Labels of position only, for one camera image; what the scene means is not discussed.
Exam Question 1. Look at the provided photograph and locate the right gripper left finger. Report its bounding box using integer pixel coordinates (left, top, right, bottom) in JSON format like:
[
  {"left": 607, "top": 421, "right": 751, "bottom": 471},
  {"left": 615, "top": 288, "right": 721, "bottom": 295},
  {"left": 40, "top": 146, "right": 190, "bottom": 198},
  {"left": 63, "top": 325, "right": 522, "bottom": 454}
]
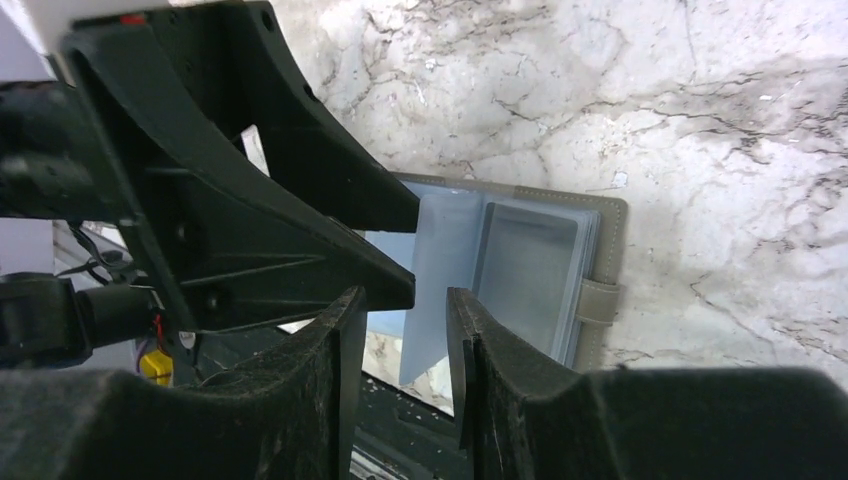
[{"left": 1, "top": 287, "right": 367, "bottom": 479}]

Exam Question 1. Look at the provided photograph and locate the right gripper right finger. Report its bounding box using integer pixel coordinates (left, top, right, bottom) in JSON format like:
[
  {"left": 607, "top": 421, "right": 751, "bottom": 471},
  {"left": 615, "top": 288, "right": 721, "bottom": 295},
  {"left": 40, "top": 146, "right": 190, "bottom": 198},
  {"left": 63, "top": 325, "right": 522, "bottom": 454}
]
[{"left": 446, "top": 288, "right": 847, "bottom": 479}]

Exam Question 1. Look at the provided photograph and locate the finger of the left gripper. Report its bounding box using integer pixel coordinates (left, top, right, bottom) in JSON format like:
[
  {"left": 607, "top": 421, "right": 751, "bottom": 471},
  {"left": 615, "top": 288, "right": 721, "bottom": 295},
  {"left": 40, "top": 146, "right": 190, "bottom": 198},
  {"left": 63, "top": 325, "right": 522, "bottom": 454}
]
[
  {"left": 146, "top": 1, "right": 419, "bottom": 233},
  {"left": 62, "top": 29, "right": 415, "bottom": 332}
]

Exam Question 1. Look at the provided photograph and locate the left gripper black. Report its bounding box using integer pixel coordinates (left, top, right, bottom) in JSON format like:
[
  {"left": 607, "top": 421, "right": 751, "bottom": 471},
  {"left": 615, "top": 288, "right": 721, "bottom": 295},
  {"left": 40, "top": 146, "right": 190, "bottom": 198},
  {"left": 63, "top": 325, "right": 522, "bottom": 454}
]
[{"left": 1, "top": 81, "right": 133, "bottom": 222}]

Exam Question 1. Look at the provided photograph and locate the grey leather card holder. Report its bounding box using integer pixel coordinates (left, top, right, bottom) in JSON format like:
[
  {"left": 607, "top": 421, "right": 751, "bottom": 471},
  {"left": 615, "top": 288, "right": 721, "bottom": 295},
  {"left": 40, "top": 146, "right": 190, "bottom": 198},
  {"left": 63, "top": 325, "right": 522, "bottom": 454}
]
[{"left": 365, "top": 174, "right": 628, "bottom": 384}]

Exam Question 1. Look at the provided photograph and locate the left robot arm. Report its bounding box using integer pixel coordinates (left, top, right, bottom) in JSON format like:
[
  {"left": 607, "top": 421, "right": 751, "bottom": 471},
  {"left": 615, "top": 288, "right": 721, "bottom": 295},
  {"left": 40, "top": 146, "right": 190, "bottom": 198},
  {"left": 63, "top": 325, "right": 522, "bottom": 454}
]
[{"left": 1, "top": 1, "right": 419, "bottom": 367}]

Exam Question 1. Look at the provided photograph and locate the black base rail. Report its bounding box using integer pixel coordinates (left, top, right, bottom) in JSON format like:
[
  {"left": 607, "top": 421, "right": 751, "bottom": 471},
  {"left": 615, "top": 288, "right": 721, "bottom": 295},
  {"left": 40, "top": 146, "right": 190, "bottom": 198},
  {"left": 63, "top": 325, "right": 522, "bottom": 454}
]
[{"left": 177, "top": 327, "right": 473, "bottom": 479}]

